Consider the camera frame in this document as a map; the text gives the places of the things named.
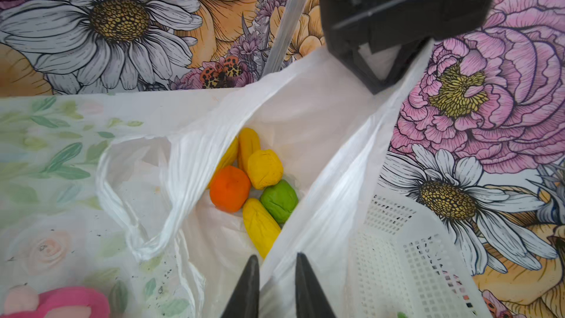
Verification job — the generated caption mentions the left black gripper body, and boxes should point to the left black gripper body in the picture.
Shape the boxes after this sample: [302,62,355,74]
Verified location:
[320,0,492,56]

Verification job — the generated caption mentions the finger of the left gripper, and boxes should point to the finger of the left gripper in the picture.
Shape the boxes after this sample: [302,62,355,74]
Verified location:
[339,37,432,94]

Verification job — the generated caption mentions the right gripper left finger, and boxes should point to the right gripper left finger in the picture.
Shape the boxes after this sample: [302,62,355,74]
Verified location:
[221,255,260,318]

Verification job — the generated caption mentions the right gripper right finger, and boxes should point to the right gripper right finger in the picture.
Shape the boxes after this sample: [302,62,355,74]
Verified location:
[295,253,336,318]

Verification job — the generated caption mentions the yellow mango fruit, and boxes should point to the yellow mango fruit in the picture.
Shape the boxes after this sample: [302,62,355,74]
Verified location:
[242,198,281,259]

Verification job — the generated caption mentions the white plastic bag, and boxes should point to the white plastic bag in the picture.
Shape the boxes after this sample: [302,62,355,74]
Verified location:
[96,44,433,317]

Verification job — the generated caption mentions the orange round fruit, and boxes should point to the orange round fruit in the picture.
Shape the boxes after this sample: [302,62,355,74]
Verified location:
[210,166,252,213]

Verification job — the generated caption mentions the yellow lemon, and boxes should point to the yellow lemon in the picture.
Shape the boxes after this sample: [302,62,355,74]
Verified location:
[247,150,284,190]

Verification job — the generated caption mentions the small yellow fruit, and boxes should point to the small yellow fruit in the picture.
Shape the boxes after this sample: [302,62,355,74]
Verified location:
[207,137,238,189]

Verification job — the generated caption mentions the white plastic mesh basket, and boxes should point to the white plastic mesh basket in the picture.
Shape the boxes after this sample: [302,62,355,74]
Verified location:
[347,187,491,317]

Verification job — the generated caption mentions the green lime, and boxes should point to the green lime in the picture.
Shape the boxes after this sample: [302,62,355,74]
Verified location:
[260,180,299,224]

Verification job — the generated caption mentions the pink plush doll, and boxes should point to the pink plush doll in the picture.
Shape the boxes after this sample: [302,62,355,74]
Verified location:
[1,286,110,318]

